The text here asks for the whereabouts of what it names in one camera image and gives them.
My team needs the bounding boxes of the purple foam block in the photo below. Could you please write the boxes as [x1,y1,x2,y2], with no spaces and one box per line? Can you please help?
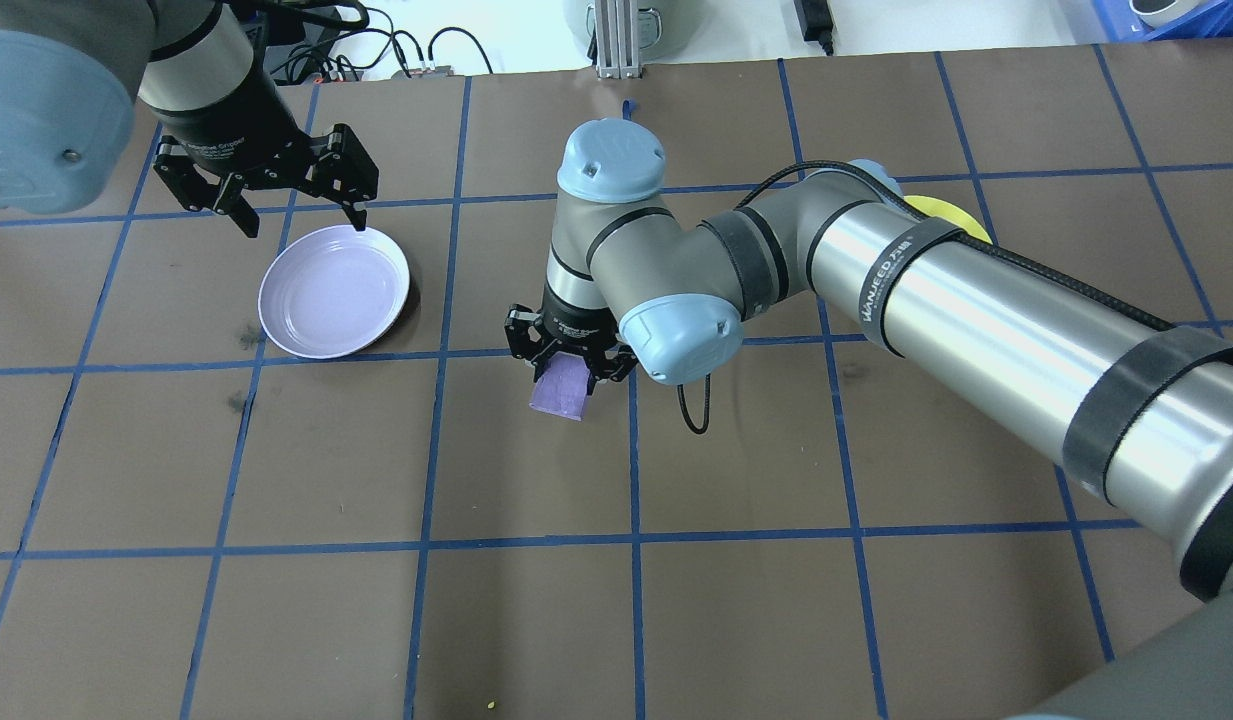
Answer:
[529,355,589,421]

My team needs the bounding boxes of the light purple plate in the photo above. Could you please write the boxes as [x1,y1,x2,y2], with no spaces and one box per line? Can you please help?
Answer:
[258,225,411,361]

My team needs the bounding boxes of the yellow plate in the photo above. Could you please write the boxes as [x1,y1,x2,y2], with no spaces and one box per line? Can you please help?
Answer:
[901,195,993,246]

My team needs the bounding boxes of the black power adapter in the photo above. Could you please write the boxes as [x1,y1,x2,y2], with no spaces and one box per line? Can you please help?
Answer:
[794,0,837,56]

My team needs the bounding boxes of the blue plastic bin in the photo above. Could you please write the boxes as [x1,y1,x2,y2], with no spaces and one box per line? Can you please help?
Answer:
[1086,0,1233,41]

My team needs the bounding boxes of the black tangled cables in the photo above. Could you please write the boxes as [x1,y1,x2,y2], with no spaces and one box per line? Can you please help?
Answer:
[226,0,427,83]

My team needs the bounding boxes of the black arched cable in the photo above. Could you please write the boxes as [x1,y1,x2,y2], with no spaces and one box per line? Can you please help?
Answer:
[426,25,497,76]

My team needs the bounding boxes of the aluminium profile post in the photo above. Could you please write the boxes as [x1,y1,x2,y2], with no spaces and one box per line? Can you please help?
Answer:
[591,0,647,79]

